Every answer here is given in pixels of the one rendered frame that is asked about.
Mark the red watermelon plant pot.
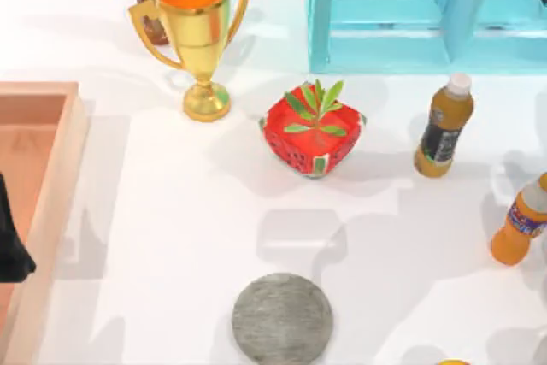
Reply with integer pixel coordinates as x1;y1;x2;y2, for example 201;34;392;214
258;79;368;180

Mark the gold trophy cup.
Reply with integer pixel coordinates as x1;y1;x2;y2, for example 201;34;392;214
128;0;253;123

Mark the light blue rack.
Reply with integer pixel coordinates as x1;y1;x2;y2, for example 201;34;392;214
306;0;547;76

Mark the grey round coaster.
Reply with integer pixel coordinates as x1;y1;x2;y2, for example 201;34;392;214
232;272;334;365

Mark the yellow bottle with white cap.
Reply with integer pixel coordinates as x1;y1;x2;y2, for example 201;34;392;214
413;73;475;179

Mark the salmon shallow box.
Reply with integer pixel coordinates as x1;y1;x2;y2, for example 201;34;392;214
0;81;91;365

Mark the orange soda bottle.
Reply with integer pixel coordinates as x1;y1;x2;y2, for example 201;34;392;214
490;171;547;266

